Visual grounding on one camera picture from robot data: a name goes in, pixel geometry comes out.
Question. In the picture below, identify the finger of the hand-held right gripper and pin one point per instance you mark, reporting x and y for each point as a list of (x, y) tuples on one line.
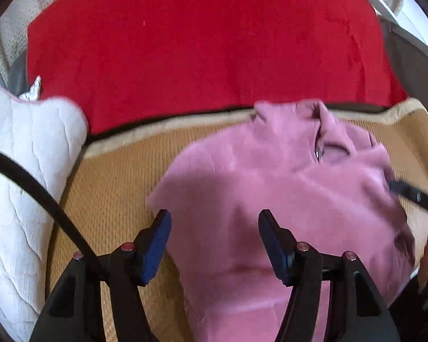
[(413, 196)]

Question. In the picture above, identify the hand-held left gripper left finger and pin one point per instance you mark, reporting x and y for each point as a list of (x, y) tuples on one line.
[(157, 245)]

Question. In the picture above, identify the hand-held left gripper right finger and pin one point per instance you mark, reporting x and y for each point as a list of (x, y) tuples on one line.
[(274, 253)]

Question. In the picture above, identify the pink knit sweater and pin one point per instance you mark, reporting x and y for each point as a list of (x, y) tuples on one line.
[(271, 185)]

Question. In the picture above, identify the tan woven bed mat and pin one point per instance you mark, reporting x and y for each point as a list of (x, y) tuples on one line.
[(110, 192)]

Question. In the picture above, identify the white quilted pillow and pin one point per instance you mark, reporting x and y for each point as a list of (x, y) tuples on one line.
[(18, 192)]

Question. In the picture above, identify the window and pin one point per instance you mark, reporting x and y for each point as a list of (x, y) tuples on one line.
[(419, 17)]

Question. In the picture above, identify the red blanket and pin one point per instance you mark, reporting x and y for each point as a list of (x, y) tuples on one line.
[(207, 46)]

